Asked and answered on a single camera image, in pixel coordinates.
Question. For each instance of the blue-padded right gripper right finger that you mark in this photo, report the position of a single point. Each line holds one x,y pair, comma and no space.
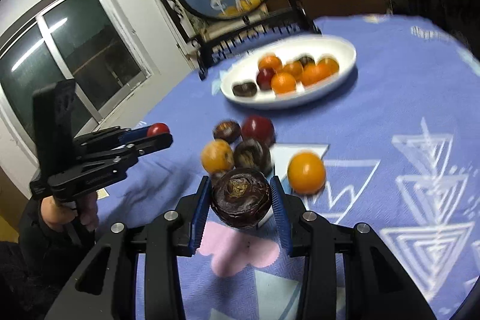
280,208

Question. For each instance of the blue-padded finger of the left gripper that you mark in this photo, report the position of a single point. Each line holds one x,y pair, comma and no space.
151,144
129,136

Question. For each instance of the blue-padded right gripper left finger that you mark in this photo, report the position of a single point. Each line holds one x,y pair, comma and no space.
199,216

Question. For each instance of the small red cherry tomato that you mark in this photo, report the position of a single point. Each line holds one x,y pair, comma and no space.
157,129

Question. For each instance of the yellow potato-like fruit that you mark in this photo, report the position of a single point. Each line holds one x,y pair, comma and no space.
217,156

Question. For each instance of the large dark red plum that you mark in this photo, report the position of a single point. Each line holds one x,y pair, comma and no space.
258,128

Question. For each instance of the large orange tangerine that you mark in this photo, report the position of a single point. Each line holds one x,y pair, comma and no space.
314,74

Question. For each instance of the person's left hand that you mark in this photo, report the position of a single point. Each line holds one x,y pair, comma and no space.
56,215

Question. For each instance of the orange fruit on table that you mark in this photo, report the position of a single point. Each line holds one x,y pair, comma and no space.
306,173

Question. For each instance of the black left jacket sleeve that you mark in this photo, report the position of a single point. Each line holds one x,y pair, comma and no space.
35,269

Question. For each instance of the sliding glass window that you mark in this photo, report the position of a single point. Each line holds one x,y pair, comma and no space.
90,43

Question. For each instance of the red plum in plate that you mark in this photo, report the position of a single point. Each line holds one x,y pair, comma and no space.
264,78

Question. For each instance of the blue patterned tablecloth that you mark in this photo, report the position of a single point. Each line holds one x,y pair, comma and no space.
397,147

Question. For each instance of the small orange in plate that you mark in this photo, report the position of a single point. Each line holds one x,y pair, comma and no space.
270,61
294,69
283,83

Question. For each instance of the dark chestnut in plate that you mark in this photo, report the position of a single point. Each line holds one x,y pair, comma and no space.
306,60

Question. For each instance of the greenish orange in plate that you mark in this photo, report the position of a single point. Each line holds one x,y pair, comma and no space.
330,63

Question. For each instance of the white oval plate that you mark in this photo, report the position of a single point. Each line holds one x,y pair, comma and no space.
288,50

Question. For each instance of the dark chair back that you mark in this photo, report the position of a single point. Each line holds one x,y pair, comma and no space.
459,18

